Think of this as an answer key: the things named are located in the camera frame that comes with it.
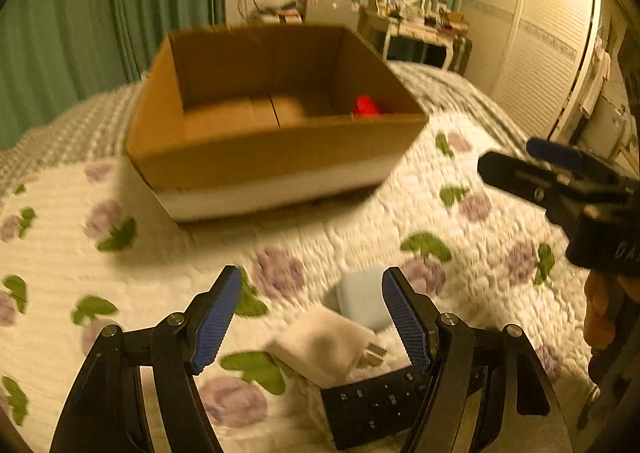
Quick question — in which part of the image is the white power adapter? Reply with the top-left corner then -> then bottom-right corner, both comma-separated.
264,310 -> 388,389

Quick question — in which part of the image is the white louvred wardrobe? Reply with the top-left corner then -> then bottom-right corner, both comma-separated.
457,0 -> 608,144

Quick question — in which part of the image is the black remote control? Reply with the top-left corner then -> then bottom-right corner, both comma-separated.
320,365 -> 481,451

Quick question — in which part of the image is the person's right hand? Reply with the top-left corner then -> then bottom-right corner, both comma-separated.
582,270 -> 626,351

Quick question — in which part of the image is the light blue small case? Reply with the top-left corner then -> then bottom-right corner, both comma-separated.
322,272 -> 396,334

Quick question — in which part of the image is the brown cardboard box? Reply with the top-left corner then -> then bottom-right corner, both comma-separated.
124,24 -> 430,224

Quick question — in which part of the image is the dark suitcase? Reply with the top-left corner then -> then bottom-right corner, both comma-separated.
445,35 -> 473,77

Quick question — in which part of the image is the silver small fridge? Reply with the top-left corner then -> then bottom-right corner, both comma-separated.
305,0 -> 361,28

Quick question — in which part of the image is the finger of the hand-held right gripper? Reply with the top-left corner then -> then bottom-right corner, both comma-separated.
526,138 -> 632,186
477,151 -> 586,214

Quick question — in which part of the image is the white floral quilt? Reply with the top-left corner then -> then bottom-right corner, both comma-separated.
0,110 -> 601,453

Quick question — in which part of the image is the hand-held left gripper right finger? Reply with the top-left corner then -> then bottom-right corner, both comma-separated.
382,267 -> 571,453

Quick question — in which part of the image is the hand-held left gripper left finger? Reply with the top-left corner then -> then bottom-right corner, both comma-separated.
50,265 -> 243,453

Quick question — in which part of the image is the white dressing table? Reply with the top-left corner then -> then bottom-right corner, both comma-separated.
357,8 -> 471,74

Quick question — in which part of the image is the red object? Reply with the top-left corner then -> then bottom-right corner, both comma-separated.
352,94 -> 386,120

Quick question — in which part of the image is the wide teal curtain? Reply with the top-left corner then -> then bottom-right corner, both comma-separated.
0,0 -> 226,154

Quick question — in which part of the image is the white hanging cloth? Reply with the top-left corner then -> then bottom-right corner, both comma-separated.
580,33 -> 614,116

